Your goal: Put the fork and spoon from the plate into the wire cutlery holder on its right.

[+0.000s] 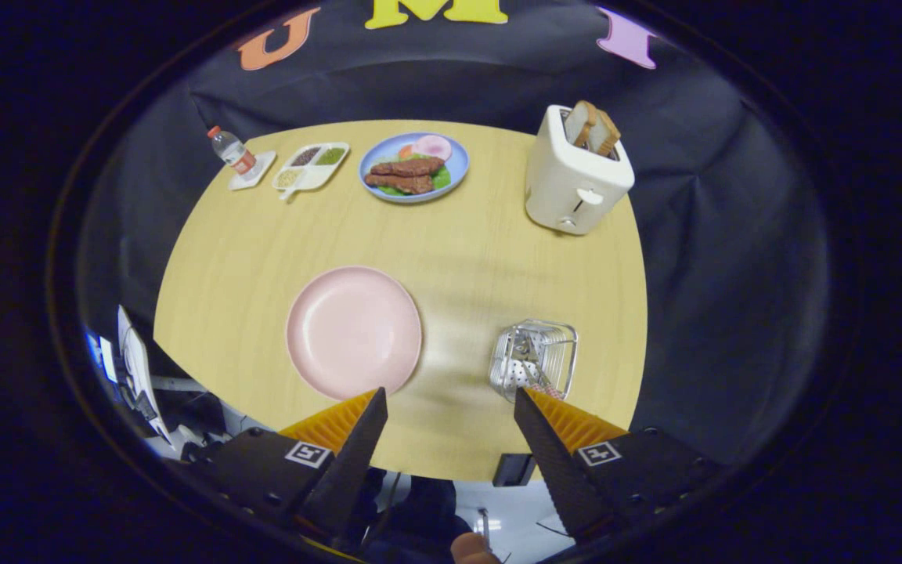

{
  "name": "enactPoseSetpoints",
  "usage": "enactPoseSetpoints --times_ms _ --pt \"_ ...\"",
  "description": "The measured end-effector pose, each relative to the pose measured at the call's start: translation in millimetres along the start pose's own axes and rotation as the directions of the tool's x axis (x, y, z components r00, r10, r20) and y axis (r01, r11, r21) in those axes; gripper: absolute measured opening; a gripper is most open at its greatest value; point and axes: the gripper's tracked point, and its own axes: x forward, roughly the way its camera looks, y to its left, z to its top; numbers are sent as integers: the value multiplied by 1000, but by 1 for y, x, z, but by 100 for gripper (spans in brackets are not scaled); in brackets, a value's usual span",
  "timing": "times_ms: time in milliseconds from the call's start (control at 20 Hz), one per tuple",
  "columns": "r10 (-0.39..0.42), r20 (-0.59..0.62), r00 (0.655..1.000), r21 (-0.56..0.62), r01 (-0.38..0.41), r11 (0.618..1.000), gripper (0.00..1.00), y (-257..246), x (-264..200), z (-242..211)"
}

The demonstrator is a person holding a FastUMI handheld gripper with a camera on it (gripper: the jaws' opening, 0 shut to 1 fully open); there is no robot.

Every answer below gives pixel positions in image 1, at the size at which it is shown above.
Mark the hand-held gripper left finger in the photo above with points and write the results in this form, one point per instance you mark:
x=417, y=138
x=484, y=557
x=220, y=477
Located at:
x=345, y=470

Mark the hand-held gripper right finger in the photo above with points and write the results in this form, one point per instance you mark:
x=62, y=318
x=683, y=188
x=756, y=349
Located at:
x=557, y=470

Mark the small black box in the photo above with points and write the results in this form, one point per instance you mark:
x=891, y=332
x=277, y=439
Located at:
x=512, y=470

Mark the pink round plate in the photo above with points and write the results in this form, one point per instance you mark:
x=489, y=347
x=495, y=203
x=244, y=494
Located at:
x=353, y=333

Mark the white paper sheets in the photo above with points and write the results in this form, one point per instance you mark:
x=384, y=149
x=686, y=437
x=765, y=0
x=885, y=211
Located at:
x=138, y=368

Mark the cream toaster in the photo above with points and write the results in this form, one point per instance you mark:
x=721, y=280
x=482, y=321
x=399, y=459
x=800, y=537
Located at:
x=568, y=188

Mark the brown meat slice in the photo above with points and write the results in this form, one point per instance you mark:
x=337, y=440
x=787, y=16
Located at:
x=412, y=167
x=404, y=184

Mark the white divided condiment dish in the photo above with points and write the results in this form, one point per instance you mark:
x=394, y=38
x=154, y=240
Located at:
x=318, y=174

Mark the green lettuce leaf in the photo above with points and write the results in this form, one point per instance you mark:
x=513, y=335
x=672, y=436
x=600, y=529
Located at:
x=442, y=178

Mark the white square coaster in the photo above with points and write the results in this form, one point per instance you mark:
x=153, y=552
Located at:
x=263, y=166

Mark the blue food plate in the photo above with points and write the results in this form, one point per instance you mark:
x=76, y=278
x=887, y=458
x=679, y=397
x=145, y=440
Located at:
x=459, y=160

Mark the toast bread slice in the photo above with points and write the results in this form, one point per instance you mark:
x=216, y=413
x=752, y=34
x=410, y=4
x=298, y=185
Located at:
x=606, y=133
x=579, y=124

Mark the clear water bottle red cap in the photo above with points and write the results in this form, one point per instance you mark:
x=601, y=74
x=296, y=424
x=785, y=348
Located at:
x=230, y=149

